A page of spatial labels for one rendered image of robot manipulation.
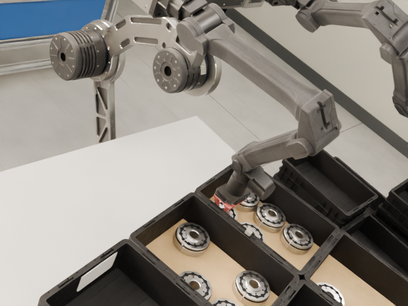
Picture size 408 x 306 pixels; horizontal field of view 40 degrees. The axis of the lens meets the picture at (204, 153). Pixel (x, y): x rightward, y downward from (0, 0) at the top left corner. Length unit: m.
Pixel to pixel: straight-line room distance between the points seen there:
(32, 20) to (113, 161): 1.42
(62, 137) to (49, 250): 1.55
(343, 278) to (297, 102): 0.82
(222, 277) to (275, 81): 0.64
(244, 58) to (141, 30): 0.79
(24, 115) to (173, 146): 1.28
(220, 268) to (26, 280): 0.53
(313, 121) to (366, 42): 3.40
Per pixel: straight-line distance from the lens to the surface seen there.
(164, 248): 1.61
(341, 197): 2.78
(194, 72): 1.73
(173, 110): 3.67
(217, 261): 1.65
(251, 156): 1.48
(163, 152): 2.13
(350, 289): 1.83
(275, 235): 1.82
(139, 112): 3.53
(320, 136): 1.19
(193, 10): 1.34
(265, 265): 1.62
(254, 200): 1.86
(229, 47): 1.28
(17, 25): 3.22
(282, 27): 4.93
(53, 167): 1.92
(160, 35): 1.91
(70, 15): 3.38
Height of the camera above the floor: 1.99
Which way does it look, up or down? 36 degrees down
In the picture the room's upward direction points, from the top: 25 degrees clockwise
